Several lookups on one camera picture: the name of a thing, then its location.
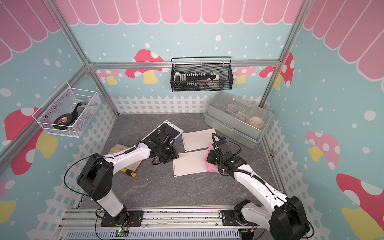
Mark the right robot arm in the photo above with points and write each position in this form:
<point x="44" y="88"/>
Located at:
<point x="283" y="216"/>

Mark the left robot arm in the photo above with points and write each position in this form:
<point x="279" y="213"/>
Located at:
<point x="96" y="178"/>

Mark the beige work glove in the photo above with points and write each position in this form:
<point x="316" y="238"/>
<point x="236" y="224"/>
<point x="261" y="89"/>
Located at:
<point x="121" y="148"/>

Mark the black tape roll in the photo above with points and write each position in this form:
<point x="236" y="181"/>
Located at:
<point x="63" y="122"/>

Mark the green translucent storage box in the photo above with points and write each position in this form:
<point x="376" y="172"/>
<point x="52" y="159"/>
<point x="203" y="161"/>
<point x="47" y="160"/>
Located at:
<point x="238" y="119"/>

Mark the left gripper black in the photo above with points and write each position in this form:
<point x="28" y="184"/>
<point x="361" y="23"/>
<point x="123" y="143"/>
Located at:
<point x="173" y="155"/>

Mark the black wire mesh basket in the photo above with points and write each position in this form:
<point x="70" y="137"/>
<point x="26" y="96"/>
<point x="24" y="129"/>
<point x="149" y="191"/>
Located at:
<point x="199" y="74"/>

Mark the pink cleaning cloth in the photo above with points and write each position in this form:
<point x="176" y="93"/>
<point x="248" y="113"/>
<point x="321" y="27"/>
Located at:
<point x="210" y="167"/>

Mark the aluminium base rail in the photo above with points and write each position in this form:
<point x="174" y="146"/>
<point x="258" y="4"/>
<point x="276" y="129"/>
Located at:
<point x="168" y="223"/>

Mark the blue framed drawing tablet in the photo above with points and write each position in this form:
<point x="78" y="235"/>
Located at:
<point x="166" y="127"/>

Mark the white drawing tablet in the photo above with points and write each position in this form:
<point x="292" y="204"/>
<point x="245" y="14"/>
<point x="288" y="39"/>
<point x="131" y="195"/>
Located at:
<point x="190" y="163"/>
<point x="197" y="140"/>

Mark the white drawing tablet front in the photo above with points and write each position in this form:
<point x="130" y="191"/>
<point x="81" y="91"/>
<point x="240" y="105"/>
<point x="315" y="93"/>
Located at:
<point x="197" y="140"/>

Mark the yellow handled screwdriver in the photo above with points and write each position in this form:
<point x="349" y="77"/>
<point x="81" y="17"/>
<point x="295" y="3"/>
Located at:
<point x="129" y="172"/>

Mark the clear acrylic wall bin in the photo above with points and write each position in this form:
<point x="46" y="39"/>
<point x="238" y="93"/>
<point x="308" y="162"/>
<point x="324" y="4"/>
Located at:
<point x="82" y="104"/>

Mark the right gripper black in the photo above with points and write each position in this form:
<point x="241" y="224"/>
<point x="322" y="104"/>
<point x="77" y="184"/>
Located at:
<point x="210" y="156"/>

